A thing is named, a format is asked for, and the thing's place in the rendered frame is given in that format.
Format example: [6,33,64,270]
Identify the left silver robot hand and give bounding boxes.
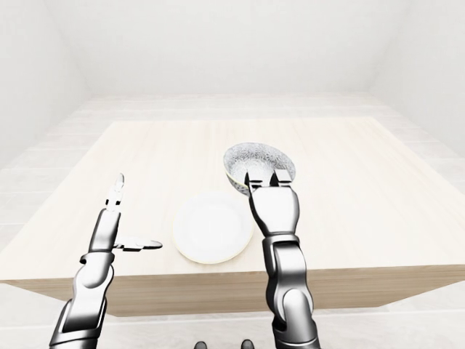
[89,172,163,255]

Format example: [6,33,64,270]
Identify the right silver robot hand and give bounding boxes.
[243,169,302,241]

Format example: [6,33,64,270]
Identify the patterned black and white bowl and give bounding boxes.
[222,142,296,198]

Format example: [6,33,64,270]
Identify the white plate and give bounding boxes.
[172,191,254,264]

